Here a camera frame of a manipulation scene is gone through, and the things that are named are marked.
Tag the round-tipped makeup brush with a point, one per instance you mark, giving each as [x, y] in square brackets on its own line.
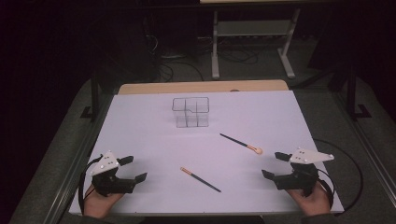
[241, 143]

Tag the aluminium frame rail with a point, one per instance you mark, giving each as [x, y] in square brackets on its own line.
[74, 161]
[370, 152]

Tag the black orange-ended makeup pencil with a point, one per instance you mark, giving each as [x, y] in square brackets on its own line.
[200, 179]

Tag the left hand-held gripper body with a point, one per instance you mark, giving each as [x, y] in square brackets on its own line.
[107, 182]

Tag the black metal stand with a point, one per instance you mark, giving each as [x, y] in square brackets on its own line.
[94, 96]
[352, 93]

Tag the white metal stand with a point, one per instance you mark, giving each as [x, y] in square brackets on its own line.
[253, 28]

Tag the person's left hand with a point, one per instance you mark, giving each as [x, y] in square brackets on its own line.
[99, 203]

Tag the person's right hand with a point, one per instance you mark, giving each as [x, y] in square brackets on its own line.
[311, 202]

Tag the clear plastic organizer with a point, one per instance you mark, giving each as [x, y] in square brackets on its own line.
[190, 112]

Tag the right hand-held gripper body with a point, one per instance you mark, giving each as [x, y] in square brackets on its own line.
[299, 179]

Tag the white table board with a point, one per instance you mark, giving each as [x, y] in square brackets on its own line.
[193, 149]

